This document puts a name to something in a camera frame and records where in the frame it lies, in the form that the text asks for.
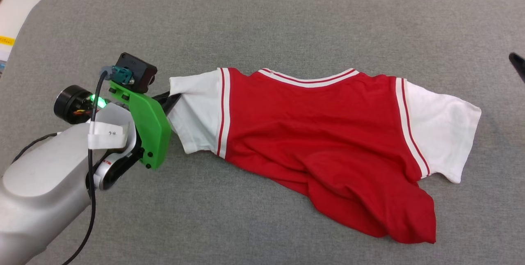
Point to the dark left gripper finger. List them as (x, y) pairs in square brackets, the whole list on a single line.
[(167, 101)]

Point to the grey fabric table cover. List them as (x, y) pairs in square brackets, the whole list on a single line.
[(287, 23)]

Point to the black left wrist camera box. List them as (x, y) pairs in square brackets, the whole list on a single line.
[(137, 70)]

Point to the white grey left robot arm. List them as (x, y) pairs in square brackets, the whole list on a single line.
[(41, 187)]

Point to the yellow warning label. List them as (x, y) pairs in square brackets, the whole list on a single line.
[(6, 40)]

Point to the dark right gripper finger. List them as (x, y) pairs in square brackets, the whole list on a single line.
[(519, 66)]

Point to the red and white t-shirt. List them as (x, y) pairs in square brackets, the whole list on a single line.
[(320, 133)]

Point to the white paper tape label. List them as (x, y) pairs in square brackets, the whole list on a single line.
[(106, 135)]

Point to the teal left camera connector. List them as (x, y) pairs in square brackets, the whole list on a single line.
[(122, 75)]

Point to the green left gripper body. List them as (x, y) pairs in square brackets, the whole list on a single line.
[(154, 133)]

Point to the white equipment case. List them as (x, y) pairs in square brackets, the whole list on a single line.
[(28, 2)]

